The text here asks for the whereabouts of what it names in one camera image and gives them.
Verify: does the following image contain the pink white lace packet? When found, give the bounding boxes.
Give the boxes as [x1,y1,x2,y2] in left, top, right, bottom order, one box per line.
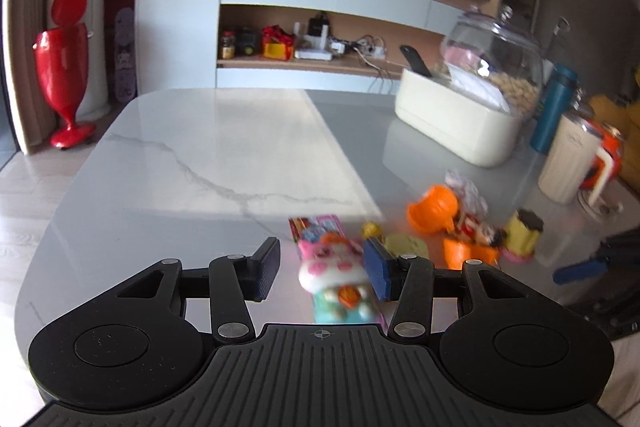
[444,169,488,228]

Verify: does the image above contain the doll figure keychain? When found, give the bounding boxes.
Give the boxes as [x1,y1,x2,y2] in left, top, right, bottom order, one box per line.
[452,214,508,253]

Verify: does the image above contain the black green jar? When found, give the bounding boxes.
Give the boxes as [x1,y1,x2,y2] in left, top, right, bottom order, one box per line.
[236,28,258,56]

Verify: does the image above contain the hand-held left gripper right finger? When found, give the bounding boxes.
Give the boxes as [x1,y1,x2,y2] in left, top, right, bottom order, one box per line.
[363,237,506,342]

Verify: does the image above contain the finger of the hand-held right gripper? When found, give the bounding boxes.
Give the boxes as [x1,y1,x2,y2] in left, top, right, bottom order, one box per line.
[552,229,640,286]

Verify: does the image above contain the cream storage box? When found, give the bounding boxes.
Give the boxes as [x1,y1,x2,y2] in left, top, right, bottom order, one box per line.
[394,68,523,168]

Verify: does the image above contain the glass jar with lid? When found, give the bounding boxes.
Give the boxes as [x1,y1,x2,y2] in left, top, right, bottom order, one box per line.
[440,4,546,120]

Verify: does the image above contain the printed skateboard deck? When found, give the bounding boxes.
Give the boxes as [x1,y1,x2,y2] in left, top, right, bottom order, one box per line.
[114,7,137,104]

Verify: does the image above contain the orange white cup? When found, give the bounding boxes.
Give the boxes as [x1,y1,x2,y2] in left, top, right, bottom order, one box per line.
[577,117,626,215]

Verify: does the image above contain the black phone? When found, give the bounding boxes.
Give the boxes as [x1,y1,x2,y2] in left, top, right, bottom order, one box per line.
[400,45,433,78]

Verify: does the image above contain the blue thermos bottle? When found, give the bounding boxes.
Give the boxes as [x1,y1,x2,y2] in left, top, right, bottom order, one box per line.
[529,63,581,154]

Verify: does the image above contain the red yellow snack packet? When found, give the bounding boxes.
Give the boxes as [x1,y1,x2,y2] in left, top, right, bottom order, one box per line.
[261,26,296,60]

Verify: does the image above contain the orange plastic toy shell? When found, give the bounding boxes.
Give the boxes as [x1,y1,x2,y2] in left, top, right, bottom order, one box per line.
[442,237,501,270]
[406,184,461,236]

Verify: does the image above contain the black device white stand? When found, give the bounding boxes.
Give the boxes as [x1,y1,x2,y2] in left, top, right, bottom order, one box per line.
[305,13,331,48]

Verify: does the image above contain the yellow pudding toy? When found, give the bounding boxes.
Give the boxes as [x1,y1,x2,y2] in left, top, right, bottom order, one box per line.
[500,208,545,264]

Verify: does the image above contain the white cables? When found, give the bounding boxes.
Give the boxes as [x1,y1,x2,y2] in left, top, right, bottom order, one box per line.
[357,52,401,94]

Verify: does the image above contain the cream keychain toy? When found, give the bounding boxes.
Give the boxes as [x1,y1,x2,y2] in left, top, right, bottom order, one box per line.
[384,233,430,260]

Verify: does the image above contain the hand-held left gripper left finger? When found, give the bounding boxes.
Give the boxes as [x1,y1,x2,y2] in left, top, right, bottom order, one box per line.
[115,237,282,344]

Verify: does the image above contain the red goblet trash bin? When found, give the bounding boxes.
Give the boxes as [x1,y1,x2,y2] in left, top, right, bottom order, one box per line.
[32,0,97,151]

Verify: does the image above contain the pink cat toy packet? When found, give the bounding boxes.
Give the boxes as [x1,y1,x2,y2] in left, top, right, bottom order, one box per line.
[289,214,391,325]

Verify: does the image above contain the cream mug with handle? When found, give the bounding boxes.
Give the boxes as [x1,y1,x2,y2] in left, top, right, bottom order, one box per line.
[537,111,621,205]

